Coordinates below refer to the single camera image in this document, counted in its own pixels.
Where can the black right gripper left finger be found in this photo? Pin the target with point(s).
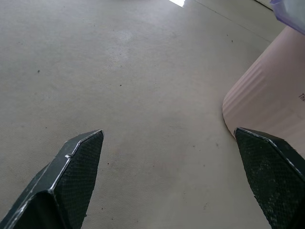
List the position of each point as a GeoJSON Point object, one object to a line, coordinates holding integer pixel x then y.
{"type": "Point", "coordinates": [69, 181]}

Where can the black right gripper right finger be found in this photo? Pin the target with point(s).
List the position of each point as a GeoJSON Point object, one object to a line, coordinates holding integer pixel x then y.
{"type": "Point", "coordinates": [271, 171]}

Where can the pink ribbed container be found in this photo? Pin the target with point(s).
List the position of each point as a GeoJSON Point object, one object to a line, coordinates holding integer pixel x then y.
{"type": "Point", "coordinates": [269, 90]}

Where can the purple translucent plastic object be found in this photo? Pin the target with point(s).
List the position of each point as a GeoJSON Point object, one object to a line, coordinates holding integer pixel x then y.
{"type": "Point", "coordinates": [289, 13]}

